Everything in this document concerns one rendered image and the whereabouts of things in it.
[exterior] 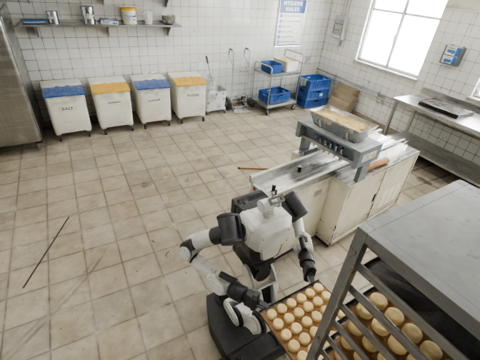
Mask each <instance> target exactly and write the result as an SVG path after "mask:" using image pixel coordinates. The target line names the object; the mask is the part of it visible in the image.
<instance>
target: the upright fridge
mask: <svg viewBox="0 0 480 360"><path fill-rule="evenodd" d="M30 143H36V147H38V150H41V148H40V143H43V119H42V116H41V112H40V110H39V106H38V104H37V100H36V97H35V94H34V90H33V88H32V85H31V81H30V78H29V75H28V72H27V70H26V66H25V63H24V59H23V56H22V54H21V50H20V48H19V43H18V41H17V38H16V34H15V32H14V28H13V25H12V22H11V19H10V16H9V13H8V9H7V7H6V4H5V1H4V0H0V147H4V146H14V145H19V144H30Z"/></svg>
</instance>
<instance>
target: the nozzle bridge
mask: <svg viewBox="0 0 480 360"><path fill-rule="evenodd" d="M315 132H316V133H315ZM314 133H315V134H314ZM316 134H317V138H316V141H315V140H314V137H315V135H316ZM320 134H321V136H322V140H321V143H319V140H318V139H320V138H321V136H320ZM295 136H297V137H301V143H300V147H299V149H300V150H304V149H308V148H310V144H311V143H313V144H316V145H317V146H319V147H321V148H323V149H324V150H326V151H328V152H330V153H332V154H333V155H335V156H337V157H339V158H340V159H343V160H344V161H347V162H348V163H350V164H351V167H353V168H355V169H357V171H356V175H355V177H354V181H355V182H356V183H357V182H359V181H362V180H364V179H365V177H366V173H367V171H368V169H369V165H370V163H371V162H372V161H374V160H377V159H378V157H379V154H380V151H381V148H382V146H383V143H381V142H379V141H377V140H375V139H372V138H370V137H367V138H366V139H364V140H362V141H359V142H356V143H355V144H354V143H352V142H350V141H348V140H346V139H344V138H342V137H340V136H338V135H336V134H333V133H331V132H330V131H327V130H326V129H323V128H321V127H320V126H317V125H316V124H314V122H313V119H312V117H310V118H307V119H302V120H299V121H298V124H297V128H296V134H295ZM313 136H314V137H313ZM325 138H326V139H327V144H326V146H324V142H325V141H326V139H325ZM324 139H325V140H324ZM323 141H324V142H323ZM330 141H331V142H333V145H332V148H331V149H330V148H329V145H330V144H329V142H330ZM331 142H330V143H331ZM336 143H337V144H338V149H337V151H335V148H336V146H335V144H336ZM334 146H335V148H334ZM342 147H344V152H343V154H340V153H341V152H340V151H341V150H340V149H342ZM339 150H340V151H339Z"/></svg>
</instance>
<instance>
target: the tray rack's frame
mask: <svg viewBox="0 0 480 360"><path fill-rule="evenodd" d="M366 223H367V224H368V225H369V226H371V227H372V228H373V229H375V231H373V232H371V233H369V234H367V237H366V239H365V242H364V243H365V244H366V245H368V246H369V247H370V248H371V249H373V250H374V251H375V252H376V253H377V254H378V255H380V256H381V257H382V258H383V259H385V260H386V261H387V262H389V263H390V264H391V265H392V266H393V267H394V268H395V269H397V270H398V271H400V272H401V273H402V274H403V275H404V276H405V277H406V278H408V279H409V280H410V281H412V282H413V283H414V284H415V285H417V286H418V287H419V288H420V289H421V290H422V291H424V292H425V293H426V294H427V295H429V296H430V297H431V298H432V299H433V300H434V301H436V302H437V303H438V304H439V305H441V306H442V307H443V308H445V309H446V310H447V311H448V312H449V313H450V314H451V315H453V316H454V317H455V318H457V319H458V320H459V321H460V322H461V323H462V324H463V325H465V326H466V327H467V328H469V329H470V330H471V331H472V332H474V333H475V334H476V335H477V336H478V337H479V338H480V189H478V188H476V187H475V186H472V185H471V184H469V185H467V186H463V185H461V184H459V183H457V182H452V183H450V184H448V185H446V186H443V187H441V188H440V189H437V190H436V191H433V192H431V193H429V194H427V195H424V196H422V197H420V198H418V199H415V200H413V201H411V202H409V203H407V204H404V205H403V206H400V207H399V208H396V209H394V210H392V211H390V212H387V213H385V214H383V215H381V216H378V217H376V218H375V219H372V220H371V221H368V222H366Z"/></svg>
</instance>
